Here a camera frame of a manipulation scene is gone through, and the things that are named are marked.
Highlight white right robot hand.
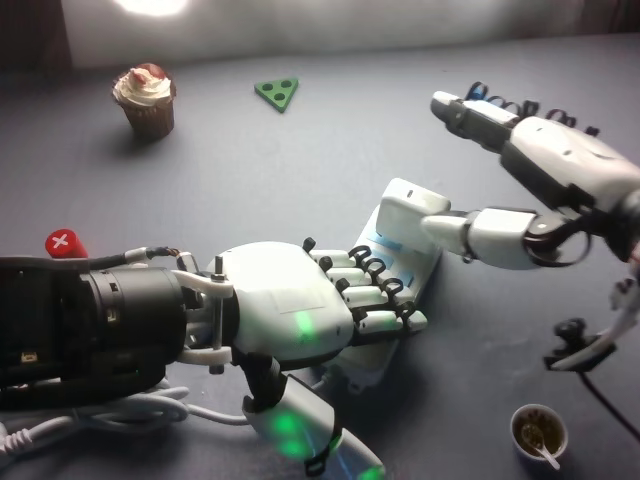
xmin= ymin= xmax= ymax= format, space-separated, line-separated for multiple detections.
xmin=420 ymin=80 xmax=640 ymax=271

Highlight toy chocolate cupcake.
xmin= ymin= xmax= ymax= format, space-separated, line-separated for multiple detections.
xmin=111 ymin=62 xmax=178 ymax=137

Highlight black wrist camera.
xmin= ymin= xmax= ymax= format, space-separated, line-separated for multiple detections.
xmin=543 ymin=317 xmax=601 ymax=374

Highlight red cylinder block white cross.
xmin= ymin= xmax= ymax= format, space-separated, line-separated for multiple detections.
xmin=44 ymin=228 xmax=90 ymax=260

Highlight green triangle block three holes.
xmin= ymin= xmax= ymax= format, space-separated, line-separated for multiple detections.
xmin=253 ymin=77 xmax=301 ymax=114

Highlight white power adapter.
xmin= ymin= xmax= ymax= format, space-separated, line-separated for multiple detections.
xmin=377 ymin=177 xmax=453 ymax=251

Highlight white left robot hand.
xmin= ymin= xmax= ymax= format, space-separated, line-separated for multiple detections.
xmin=219 ymin=237 xmax=430 ymax=480

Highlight small white spoon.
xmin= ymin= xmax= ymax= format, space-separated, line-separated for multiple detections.
xmin=522 ymin=434 xmax=562 ymax=471

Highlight grey table cloth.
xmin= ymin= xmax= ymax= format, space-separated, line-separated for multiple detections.
xmin=0 ymin=32 xmax=640 ymax=480

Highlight small white cup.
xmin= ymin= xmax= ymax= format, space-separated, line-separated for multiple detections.
xmin=509 ymin=403 xmax=570 ymax=461

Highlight white power strip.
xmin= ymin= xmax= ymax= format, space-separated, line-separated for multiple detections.
xmin=312 ymin=204 xmax=444 ymax=397

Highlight black camera cable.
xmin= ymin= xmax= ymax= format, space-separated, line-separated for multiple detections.
xmin=574 ymin=368 xmax=640 ymax=444

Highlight white power strip cable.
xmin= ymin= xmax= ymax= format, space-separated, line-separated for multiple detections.
xmin=0 ymin=369 xmax=331 ymax=454

